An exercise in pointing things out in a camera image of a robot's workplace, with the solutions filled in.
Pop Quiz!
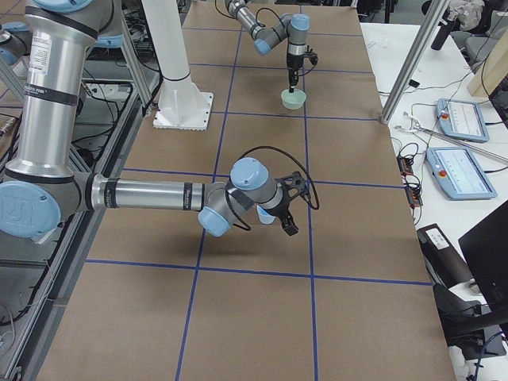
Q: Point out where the near teach pendant tablet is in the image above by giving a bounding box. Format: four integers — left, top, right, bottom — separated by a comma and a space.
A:
425, 147, 498, 201

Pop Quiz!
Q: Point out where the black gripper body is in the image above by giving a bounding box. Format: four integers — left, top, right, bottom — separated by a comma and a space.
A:
286, 52, 305, 78
265, 190, 292, 222

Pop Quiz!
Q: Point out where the light blue plastic cup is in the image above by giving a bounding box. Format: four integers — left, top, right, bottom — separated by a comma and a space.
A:
256, 205, 275, 225

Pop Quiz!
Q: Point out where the far teach pendant tablet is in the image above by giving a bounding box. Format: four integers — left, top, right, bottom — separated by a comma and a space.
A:
436, 98, 490, 143

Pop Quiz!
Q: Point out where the teach pendant tablet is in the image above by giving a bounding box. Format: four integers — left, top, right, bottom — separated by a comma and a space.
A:
436, 98, 490, 143
425, 147, 498, 201

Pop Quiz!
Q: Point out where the metal rod on table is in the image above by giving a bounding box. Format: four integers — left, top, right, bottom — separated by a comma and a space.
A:
394, 125, 508, 164

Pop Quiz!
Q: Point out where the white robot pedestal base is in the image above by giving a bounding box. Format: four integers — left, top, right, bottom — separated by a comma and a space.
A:
142, 0, 214, 131

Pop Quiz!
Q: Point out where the pale green bowl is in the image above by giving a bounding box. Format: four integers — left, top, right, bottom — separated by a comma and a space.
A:
281, 88, 306, 110

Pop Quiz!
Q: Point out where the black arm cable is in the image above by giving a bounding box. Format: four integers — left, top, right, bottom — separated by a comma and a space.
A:
225, 146, 321, 233
214, 0, 321, 79

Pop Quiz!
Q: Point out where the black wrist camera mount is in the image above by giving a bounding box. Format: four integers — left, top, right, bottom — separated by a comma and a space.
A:
303, 45, 318, 67
277, 171, 311, 204

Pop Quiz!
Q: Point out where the black cylinder bottle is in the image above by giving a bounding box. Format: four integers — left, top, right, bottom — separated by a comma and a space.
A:
430, 11, 456, 51

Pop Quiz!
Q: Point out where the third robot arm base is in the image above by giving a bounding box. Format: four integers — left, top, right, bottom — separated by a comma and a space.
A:
1, 21, 33, 73

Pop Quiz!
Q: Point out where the black monitor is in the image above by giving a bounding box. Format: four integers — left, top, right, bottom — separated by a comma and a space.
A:
459, 202, 507, 309

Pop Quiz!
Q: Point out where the wooden plank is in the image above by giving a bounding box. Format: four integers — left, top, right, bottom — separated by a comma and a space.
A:
468, 31, 507, 97

